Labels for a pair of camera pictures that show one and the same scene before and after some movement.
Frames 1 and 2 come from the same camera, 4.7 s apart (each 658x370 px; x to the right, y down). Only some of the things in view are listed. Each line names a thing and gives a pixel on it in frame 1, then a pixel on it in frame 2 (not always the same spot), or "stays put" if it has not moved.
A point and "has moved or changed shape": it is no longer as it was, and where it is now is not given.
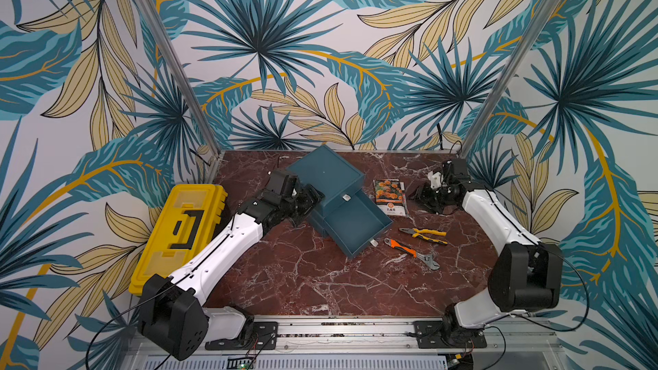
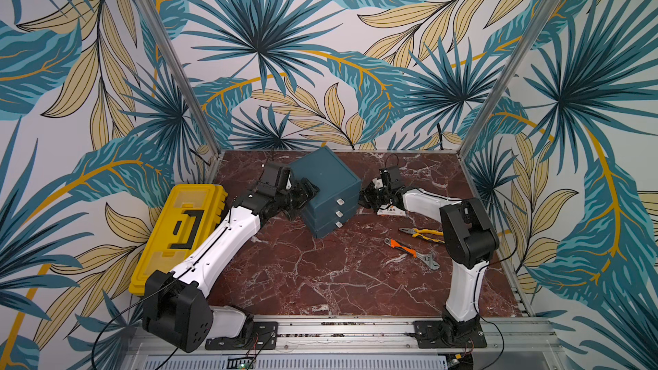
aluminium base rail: x=373 y=343 stays put
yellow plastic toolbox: x=188 y=221 stays put
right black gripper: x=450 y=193 → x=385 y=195
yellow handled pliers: x=417 y=234 stays put
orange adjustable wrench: x=428 y=259 stays put
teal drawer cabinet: x=346 y=215 has moved or changed shape
